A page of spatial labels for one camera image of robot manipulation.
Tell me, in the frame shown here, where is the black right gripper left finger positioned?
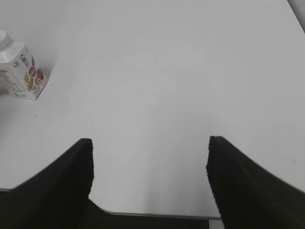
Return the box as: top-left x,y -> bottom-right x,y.
0,138 -> 93,229

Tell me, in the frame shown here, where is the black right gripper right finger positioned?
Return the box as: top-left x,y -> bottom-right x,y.
206,136 -> 305,229

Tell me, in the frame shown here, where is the white yili changqing bottle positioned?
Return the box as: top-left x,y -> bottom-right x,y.
0,41 -> 48,100

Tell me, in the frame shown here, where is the white bottle cap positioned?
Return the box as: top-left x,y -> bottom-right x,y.
0,30 -> 13,52

